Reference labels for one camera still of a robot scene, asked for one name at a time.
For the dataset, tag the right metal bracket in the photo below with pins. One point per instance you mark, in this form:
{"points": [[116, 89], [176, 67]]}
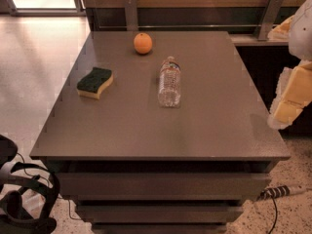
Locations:
{"points": [[269, 15]]}

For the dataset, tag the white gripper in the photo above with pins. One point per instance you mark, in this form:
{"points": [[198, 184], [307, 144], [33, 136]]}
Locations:
{"points": [[302, 33]]}

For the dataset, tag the clear plastic water bottle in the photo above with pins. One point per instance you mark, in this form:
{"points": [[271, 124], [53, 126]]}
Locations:
{"points": [[169, 83]]}

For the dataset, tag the orange fruit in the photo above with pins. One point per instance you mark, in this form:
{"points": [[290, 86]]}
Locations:
{"points": [[143, 43]]}

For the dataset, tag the brown drawer cabinet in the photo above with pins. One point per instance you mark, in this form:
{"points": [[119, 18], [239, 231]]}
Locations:
{"points": [[132, 166]]}

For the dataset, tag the black VR headset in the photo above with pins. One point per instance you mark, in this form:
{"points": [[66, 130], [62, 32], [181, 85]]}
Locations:
{"points": [[14, 218]]}

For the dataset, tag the metal bracket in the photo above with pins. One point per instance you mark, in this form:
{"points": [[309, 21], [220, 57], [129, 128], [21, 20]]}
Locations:
{"points": [[130, 7], [269, 15]]}

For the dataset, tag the left metal bracket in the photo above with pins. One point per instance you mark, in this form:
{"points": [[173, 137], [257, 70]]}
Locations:
{"points": [[130, 7]]}

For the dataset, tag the green yellow sponge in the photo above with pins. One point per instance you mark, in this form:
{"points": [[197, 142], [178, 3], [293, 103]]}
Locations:
{"points": [[95, 82]]}

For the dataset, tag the window frame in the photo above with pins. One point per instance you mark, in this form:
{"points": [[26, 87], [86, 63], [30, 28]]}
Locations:
{"points": [[45, 8]]}

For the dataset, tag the striped power strip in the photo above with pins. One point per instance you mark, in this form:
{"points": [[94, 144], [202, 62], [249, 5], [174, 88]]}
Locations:
{"points": [[281, 191]]}

